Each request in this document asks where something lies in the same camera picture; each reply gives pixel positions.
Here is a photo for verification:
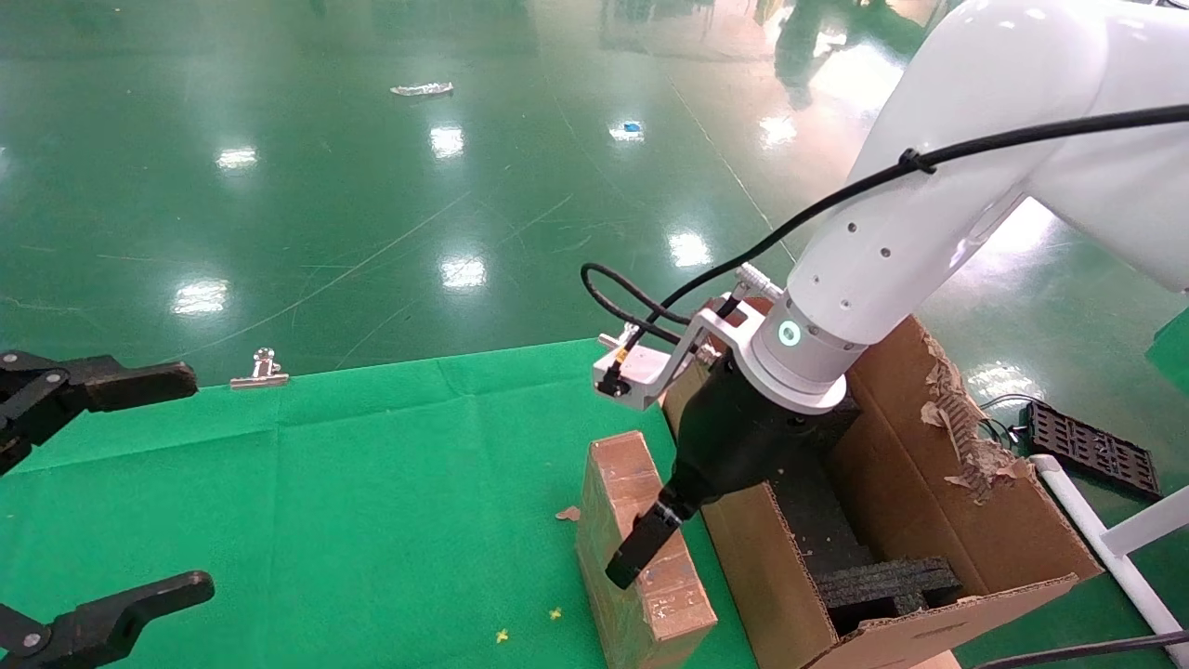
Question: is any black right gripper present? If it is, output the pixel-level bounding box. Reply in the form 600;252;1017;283
606;367;842;591

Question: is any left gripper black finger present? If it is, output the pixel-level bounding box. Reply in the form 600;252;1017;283
0;350;199;475
0;571;216;669

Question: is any small narrow cardboard box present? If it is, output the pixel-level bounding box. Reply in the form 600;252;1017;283
576;430;718;669

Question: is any large open cardboard carton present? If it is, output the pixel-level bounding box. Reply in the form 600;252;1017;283
661;295;1102;669

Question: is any silver binder clip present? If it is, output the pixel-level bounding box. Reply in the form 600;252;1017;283
229;347;290;390

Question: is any flat black foam sheet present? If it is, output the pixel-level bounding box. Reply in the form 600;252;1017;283
771;465;874;596

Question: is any green table cloth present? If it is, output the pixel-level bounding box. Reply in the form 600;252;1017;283
0;336;758;669

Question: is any black plastic grid tray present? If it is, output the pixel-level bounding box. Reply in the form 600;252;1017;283
1022;400;1162;501

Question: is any bright green fabric piece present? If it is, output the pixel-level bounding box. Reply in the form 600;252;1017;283
1144;307;1189;396

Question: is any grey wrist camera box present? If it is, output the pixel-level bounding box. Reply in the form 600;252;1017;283
593;342;696;413

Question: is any grey metal camera bracket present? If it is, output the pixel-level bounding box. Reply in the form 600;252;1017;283
664;305;755;382

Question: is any smooth dark cable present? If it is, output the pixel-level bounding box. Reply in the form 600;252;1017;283
581;263;696;347

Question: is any silver cable connector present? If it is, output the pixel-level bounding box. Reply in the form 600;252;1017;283
729;263;783;300

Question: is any thin black floor wire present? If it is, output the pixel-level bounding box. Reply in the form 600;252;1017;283
975;393;1034;452

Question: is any thick black floor cable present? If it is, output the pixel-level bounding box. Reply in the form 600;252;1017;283
971;630;1189;669

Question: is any white pipe frame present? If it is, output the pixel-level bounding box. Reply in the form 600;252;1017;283
1029;453;1189;642

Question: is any black braided cable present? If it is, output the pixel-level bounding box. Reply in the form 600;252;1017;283
599;104;1189;396

